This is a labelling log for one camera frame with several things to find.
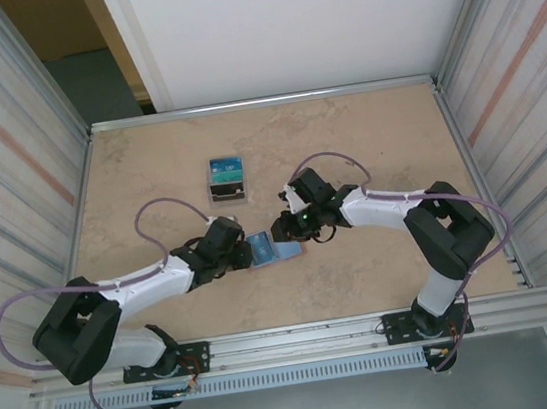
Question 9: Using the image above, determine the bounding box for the dark blue chip credit card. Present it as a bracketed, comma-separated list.
[246, 230, 281, 269]

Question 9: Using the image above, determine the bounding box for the pink leather card holder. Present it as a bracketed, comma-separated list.
[242, 225, 309, 273]

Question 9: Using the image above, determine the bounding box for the clear acrylic card stand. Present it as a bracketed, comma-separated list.
[204, 153, 253, 210]

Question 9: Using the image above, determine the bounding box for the black card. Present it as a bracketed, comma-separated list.
[209, 179, 246, 201]

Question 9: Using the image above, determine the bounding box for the teal card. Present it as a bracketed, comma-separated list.
[210, 162, 246, 186]

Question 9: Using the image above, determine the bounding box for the blue card with white print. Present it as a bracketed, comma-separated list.
[208, 154, 246, 171]

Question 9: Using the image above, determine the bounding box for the brown wooden door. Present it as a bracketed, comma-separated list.
[0, 0, 154, 131]

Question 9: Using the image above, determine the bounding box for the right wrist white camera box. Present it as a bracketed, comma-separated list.
[279, 182, 314, 215]

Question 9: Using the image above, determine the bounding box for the aluminium rail under arm bases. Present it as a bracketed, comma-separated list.
[25, 287, 547, 399]

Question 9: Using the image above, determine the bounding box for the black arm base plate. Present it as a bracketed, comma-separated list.
[119, 340, 214, 386]
[379, 302, 475, 348]

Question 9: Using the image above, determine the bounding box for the aluminium rail below white wall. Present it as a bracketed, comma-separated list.
[87, 72, 443, 137]

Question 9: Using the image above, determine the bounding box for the grey slotted cable duct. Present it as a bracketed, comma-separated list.
[50, 348, 430, 409]

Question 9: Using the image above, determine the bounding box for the aluminium side rail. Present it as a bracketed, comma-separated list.
[431, 75, 536, 300]
[32, 130, 122, 357]

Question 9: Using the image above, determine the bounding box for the small circuit board with wires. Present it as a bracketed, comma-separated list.
[149, 379, 202, 402]
[421, 341, 459, 362]

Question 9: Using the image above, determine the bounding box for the white door frame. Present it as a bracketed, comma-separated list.
[97, 0, 175, 120]

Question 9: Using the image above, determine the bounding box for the aluminium frame post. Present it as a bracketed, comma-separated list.
[0, 0, 94, 148]
[425, 0, 547, 88]

